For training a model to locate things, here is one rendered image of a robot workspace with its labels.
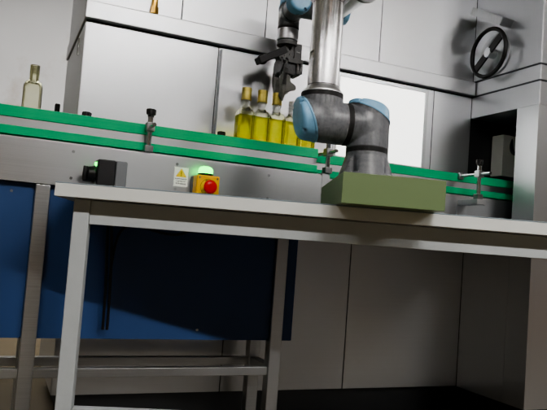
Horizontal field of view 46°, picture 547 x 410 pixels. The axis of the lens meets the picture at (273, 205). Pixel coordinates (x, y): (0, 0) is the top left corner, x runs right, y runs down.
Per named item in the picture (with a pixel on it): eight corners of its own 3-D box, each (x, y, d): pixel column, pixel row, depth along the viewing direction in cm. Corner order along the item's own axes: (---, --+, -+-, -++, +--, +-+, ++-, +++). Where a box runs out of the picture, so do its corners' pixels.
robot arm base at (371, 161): (399, 183, 167) (400, 146, 168) (342, 178, 166) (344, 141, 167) (385, 191, 182) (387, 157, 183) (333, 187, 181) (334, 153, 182)
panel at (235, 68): (419, 172, 264) (424, 90, 266) (424, 171, 261) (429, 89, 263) (212, 143, 228) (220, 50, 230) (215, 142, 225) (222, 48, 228)
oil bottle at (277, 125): (276, 175, 224) (280, 115, 226) (282, 173, 219) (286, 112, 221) (261, 173, 222) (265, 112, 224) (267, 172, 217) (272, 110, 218)
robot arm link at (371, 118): (396, 148, 171) (398, 99, 173) (348, 142, 168) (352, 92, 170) (378, 156, 183) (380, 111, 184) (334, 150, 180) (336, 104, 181)
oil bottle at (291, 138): (291, 176, 227) (295, 117, 228) (298, 176, 222) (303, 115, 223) (277, 175, 224) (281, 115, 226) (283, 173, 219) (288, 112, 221)
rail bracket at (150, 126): (153, 154, 191) (157, 111, 191) (159, 152, 184) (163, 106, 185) (139, 153, 189) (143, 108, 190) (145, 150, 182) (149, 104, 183)
